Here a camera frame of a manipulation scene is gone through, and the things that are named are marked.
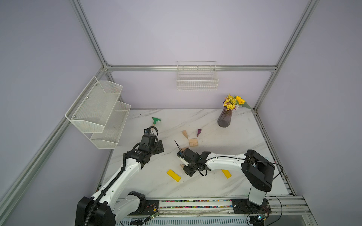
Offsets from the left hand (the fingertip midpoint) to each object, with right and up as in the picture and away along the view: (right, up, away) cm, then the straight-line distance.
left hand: (156, 147), depth 84 cm
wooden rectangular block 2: (+23, 0, +15) cm, 28 cm away
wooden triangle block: (+17, +7, +20) cm, 28 cm away
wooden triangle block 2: (+16, -4, +14) cm, 22 cm away
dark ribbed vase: (+48, +18, +23) cm, 56 cm away
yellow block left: (+11, -18, 0) cm, 21 cm away
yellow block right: (+43, -17, +2) cm, 46 cm away
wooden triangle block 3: (+16, -10, -4) cm, 19 cm away
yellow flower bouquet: (+48, +28, +7) cm, 56 cm away
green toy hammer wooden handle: (-6, +16, +25) cm, 31 cm away
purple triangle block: (+28, +8, +20) cm, 35 cm away
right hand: (+20, -15, +4) cm, 25 cm away
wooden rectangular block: (+23, +2, +18) cm, 29 cm away
